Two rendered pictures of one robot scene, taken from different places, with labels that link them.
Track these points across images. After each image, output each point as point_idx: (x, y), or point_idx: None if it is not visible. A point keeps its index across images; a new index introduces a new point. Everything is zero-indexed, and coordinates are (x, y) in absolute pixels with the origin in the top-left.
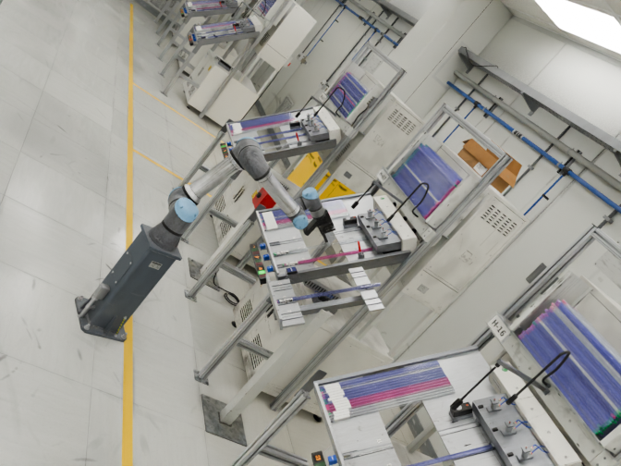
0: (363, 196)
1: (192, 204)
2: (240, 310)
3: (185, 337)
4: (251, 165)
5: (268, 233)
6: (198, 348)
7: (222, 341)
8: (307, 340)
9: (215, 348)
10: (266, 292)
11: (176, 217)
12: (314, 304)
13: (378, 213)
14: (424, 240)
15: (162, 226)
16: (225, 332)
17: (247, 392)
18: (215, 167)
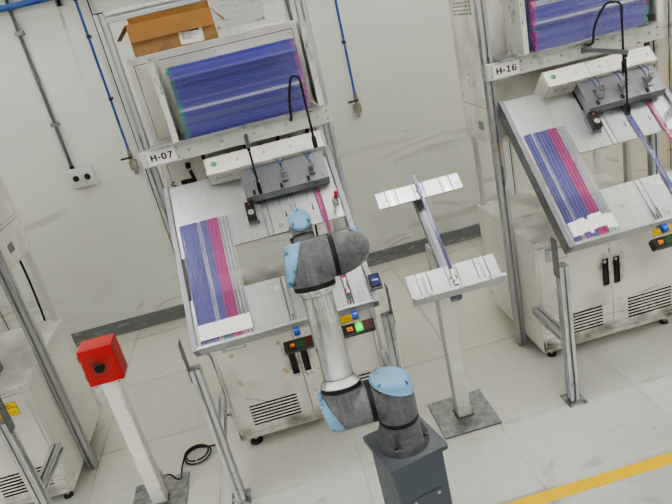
0: (172, 197)
1: (379, 373)
2: (254, 424)
3: (351, 479)
4: (366, 250)
5: (260, 326)
6: (357, 462)
7: (312, 444)
8: None
9: (334, 447)
10: (263, 372)
11: (413, 395)
12: (437, 252)
13: (246, 172)
14: (326, 123)
15: (413, 427)
16: (287, 446)
17: (464, 371)
18: (330, 323)
